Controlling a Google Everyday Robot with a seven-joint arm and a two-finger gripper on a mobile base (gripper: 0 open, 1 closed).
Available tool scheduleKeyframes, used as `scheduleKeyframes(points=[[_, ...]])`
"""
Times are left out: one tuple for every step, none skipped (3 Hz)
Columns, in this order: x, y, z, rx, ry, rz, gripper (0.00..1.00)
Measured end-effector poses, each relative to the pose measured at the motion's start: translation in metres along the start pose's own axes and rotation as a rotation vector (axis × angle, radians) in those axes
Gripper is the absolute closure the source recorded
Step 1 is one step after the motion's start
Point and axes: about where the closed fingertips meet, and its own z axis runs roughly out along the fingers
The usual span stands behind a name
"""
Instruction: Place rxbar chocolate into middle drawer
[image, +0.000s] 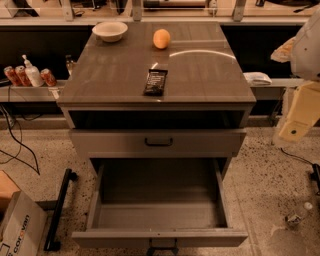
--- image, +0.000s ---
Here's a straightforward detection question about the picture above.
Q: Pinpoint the black upper drawer handle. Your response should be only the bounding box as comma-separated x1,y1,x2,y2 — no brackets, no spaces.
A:
144,138,173,147

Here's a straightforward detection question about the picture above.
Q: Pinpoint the white pump bottle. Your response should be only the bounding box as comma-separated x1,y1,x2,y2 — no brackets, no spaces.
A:
22,55,44,87

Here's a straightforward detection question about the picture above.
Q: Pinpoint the closed grey upper drawer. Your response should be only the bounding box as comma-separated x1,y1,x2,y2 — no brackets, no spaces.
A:
69,129,246,159

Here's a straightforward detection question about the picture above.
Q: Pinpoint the small clear bottle on shelf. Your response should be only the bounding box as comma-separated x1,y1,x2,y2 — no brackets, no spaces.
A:
65,55,75,74

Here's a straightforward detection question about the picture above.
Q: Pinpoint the black drawer handle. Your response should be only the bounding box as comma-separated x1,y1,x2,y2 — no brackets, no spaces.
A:
146,239,179,256
144,138,173,147

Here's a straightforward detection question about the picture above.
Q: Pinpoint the grey drawer cabinet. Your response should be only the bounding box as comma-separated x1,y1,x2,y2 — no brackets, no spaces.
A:
58,22,256,167

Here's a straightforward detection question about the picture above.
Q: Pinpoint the white bowl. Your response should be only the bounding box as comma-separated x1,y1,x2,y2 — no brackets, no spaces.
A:
92,22,128,43

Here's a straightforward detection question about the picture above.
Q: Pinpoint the red soda can middle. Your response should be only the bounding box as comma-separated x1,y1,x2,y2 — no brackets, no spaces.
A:
15,65,31,86

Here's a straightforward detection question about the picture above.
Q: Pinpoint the red soda can left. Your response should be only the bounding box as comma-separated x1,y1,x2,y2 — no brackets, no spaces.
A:
4,66,21,86

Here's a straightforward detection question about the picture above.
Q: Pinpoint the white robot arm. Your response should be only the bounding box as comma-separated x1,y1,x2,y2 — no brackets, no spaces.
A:
271,9,320,142

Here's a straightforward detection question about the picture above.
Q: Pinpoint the red soda can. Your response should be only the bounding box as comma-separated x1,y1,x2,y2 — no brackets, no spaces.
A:
15,65,31,86
40,68,57,87
4,66,21,86

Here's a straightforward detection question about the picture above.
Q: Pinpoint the black bottom drawer handle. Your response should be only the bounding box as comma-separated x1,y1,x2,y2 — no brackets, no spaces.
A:
146,239,179,256

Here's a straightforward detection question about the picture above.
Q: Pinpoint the black rxbar chocolate bar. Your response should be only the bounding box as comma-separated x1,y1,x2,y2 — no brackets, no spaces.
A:
143,69,168,96

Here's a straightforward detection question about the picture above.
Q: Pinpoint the cardboard box with print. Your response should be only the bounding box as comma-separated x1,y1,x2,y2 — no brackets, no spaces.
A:
0,170,48,256

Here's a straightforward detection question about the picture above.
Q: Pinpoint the white folded cloth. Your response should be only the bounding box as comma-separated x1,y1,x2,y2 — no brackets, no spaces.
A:
244,72,272,86

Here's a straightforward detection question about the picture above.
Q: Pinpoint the orange fruit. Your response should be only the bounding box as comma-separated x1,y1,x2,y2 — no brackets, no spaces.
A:
153,29,170,49

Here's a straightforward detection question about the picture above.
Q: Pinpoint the black cable on floor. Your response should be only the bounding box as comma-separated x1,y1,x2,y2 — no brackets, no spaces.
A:
0,103,41,176

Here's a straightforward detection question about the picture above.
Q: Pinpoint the black bar on floor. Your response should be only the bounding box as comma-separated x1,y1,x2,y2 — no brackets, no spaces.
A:
44,168,78,251

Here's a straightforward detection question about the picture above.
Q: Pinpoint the red soda can right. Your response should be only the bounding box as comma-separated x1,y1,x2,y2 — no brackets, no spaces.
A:
40,68,57,87

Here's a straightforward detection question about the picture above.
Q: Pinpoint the open grey bottom drawer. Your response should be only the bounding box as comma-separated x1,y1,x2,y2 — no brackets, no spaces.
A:
72,158,248,250

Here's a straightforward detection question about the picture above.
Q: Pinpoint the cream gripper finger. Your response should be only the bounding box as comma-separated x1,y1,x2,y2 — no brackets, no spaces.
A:
271,37,295,63
279,81,320,142

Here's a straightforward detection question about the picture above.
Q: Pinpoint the black cable right floor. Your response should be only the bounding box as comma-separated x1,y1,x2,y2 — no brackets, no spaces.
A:
280,147,320,188

